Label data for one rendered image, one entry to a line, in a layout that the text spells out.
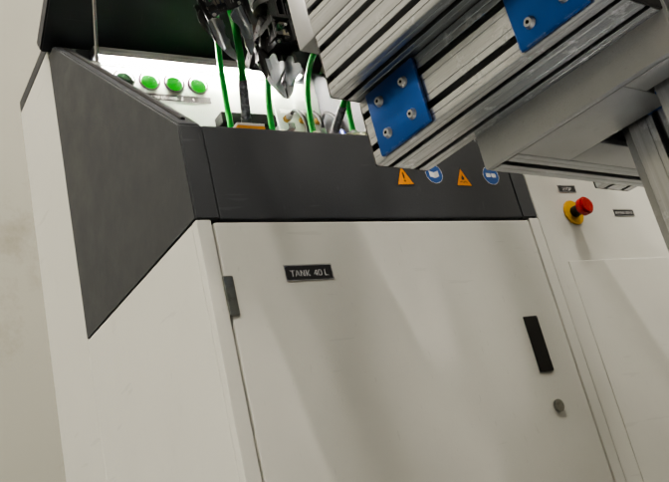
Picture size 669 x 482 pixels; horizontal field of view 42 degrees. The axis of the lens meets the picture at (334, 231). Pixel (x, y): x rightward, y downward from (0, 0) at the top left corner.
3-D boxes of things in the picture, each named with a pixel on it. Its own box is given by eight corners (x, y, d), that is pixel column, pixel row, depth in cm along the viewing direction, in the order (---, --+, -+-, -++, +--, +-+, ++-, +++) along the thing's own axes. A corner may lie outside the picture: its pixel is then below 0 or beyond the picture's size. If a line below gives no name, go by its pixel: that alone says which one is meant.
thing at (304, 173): (220, 219, 128) (201, 124, 134) (209, 231, 132) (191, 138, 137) (523, 217, 162) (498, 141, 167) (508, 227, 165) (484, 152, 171)
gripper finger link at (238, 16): (254, 59, 158) (228, 14, 154) (249, 54, 163) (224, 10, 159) (269, 50, 158) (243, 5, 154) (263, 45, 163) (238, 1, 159)
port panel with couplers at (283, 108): (305, 206, 202) (278, 92, 213) (298, 212, 205) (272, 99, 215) (351, 206, 209) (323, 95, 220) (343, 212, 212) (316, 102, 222)
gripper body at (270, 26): (275, 39, 169) (262, -12, 173) (256, 63, 176) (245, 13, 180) (308, 43, 174) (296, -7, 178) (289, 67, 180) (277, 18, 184)
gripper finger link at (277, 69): (284, 84, 168) (274, 44, 171) (270, 100, 173) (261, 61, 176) (298, 86, 170) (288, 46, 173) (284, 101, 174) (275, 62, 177)
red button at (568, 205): (582, 216, 165) (573, 191, 166) (567, 225, 168) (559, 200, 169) (601, 216, 167) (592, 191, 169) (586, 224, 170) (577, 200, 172)
